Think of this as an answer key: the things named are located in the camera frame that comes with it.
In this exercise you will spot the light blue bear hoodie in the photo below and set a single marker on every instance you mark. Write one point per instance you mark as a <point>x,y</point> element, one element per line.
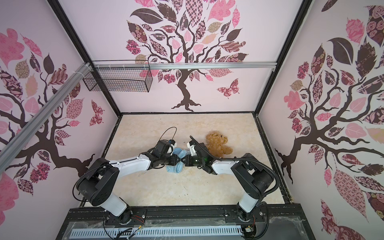
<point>179,153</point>

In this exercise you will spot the black wire basket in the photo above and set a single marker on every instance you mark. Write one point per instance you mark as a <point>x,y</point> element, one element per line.
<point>120,76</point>

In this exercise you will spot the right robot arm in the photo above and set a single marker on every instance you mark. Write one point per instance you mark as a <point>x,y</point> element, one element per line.
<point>256,178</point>

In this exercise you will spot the aluminium rail left wall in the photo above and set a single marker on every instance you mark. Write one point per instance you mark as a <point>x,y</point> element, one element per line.
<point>11,150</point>

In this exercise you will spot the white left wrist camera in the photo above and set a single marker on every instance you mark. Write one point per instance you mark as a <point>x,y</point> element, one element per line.
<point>172,146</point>

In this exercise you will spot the aluminium rail back wall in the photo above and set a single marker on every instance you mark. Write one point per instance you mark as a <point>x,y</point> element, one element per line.
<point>164,66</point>

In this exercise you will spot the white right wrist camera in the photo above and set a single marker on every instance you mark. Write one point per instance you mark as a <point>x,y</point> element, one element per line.
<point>191,145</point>

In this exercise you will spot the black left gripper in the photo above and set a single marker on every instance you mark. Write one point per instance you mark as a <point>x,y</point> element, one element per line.
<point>174,158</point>

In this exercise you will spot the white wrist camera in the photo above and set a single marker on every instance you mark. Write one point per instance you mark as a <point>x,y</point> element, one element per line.
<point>191,145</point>
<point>172,146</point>

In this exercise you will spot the white slotted cable duct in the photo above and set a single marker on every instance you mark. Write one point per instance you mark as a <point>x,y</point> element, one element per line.
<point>154,232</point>

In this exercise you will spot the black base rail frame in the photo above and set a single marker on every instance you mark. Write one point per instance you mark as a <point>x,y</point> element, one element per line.
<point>269,222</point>

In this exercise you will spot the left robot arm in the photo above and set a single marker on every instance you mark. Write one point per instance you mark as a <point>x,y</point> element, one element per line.
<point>97,184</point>

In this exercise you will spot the brown teddy bear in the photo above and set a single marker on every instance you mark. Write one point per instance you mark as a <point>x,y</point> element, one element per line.
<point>217,144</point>

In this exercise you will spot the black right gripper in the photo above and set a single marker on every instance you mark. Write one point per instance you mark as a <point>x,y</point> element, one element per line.
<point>188,163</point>

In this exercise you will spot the aluminium rail wall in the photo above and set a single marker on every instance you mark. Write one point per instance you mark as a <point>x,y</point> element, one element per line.
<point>164,66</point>
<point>11,150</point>

